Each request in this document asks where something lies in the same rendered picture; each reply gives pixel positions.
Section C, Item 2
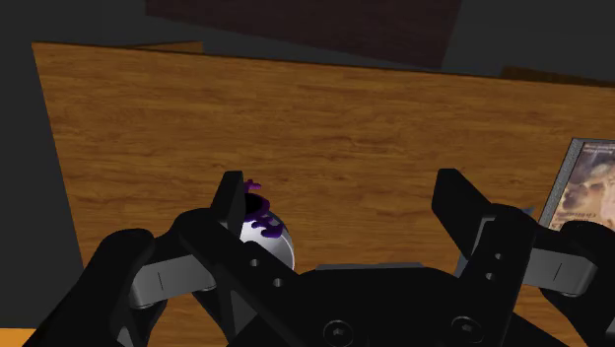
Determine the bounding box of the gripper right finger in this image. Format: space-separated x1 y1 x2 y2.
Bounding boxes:
431 168 615 347

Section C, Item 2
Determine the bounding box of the book with beige cover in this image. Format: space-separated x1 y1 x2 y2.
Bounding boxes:
536 137 615 233

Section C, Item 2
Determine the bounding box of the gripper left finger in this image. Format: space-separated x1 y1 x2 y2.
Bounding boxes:
23 170 308 347

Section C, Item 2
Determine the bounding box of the white mug with purple print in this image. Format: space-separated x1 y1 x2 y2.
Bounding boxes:
239 179 296 271

